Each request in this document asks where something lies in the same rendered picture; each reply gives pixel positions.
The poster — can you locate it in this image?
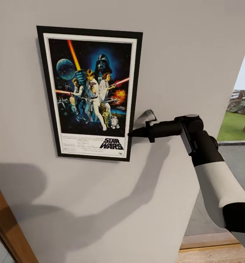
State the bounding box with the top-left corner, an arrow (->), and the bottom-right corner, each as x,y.
36,26 -> 143,162

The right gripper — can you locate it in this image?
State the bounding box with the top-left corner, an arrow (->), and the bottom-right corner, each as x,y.
127,121 -> 170,143

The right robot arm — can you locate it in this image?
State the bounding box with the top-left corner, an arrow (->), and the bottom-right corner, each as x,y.
127,109 -> 245,247

